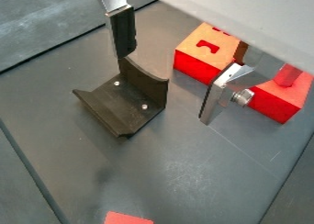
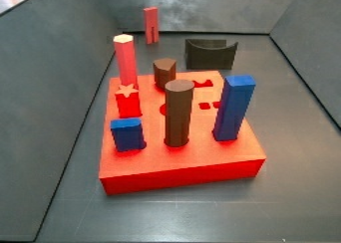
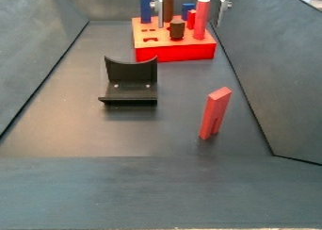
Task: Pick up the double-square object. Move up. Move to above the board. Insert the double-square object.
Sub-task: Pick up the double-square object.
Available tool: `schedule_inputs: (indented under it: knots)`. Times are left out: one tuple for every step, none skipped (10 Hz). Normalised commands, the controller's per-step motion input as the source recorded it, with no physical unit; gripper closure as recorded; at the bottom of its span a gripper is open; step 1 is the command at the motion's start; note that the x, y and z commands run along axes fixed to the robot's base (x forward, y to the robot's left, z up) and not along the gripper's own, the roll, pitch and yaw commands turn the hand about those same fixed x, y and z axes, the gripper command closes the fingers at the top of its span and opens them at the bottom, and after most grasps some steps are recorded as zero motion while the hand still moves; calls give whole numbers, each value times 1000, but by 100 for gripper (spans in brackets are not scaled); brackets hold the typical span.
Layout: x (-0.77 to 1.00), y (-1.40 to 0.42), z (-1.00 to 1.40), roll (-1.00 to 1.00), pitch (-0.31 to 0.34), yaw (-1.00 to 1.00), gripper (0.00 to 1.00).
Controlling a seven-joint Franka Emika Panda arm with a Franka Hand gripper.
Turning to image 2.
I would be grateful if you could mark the red peg board block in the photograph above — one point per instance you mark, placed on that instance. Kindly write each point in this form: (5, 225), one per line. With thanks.
(205, 160)

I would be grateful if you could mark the tall blue square peg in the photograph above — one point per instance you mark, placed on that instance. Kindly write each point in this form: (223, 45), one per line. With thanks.
(236, 96)

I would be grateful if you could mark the black curved holder stand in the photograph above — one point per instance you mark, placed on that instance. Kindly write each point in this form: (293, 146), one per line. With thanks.
(209, 54)

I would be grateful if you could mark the tall brown cylinder peg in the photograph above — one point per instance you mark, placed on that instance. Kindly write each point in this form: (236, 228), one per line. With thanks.
(178, 103)

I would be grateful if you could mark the red star peg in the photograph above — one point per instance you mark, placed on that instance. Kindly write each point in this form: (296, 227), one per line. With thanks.
(129, 101)

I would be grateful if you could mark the pink hexagonal peg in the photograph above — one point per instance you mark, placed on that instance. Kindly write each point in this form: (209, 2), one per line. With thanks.
(125, 48)

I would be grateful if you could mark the short blue peg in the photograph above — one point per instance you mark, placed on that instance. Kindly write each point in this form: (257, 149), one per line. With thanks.
(128, 133)

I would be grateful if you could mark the short brown rounded peg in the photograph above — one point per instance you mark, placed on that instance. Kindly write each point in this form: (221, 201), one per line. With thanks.
(165, 71)

